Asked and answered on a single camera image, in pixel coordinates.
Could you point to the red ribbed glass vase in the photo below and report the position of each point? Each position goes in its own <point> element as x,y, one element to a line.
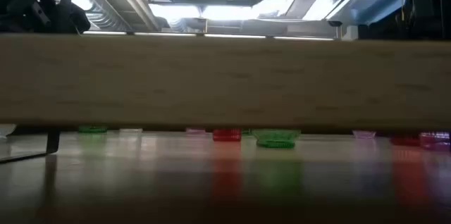
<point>227,135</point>
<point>405,141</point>

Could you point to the green faceted glass vase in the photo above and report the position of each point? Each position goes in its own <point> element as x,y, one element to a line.
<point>276,139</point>

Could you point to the clear textured glass vase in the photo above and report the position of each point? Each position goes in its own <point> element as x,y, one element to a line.
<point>130,130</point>

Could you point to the green ribbed round glass vase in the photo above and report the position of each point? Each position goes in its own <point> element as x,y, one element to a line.
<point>92,129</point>

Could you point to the pink diamond-cut glass vase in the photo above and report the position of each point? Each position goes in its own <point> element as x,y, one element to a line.
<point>364,134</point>

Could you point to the pink ribbed bottle vase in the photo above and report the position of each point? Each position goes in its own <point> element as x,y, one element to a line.
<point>435,141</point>

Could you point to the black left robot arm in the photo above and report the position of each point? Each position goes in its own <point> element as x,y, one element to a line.
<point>21,5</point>

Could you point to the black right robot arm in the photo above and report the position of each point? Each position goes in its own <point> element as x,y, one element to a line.
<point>423,16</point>

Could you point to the light wooden shelf board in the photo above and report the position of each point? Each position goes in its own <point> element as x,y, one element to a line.
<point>225,83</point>

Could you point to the black metal shelf leg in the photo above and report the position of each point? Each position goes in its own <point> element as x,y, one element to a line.
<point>53,142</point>

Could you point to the white ceiling light strip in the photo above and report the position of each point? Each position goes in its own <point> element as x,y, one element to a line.
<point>104,33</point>
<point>165,34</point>
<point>235,36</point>
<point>303,38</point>

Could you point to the small white box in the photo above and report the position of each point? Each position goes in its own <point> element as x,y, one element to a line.
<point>350,32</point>

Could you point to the thin yellow rod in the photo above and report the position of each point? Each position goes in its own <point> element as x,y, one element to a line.
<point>402,4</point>

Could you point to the black aluminium table frame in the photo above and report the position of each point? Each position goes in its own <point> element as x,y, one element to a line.
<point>317,132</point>

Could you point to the silver corrugated ceiling duct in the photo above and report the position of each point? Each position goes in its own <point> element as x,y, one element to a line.
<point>105,9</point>

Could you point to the silver angled duct hood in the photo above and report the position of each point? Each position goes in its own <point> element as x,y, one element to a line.
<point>345,2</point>

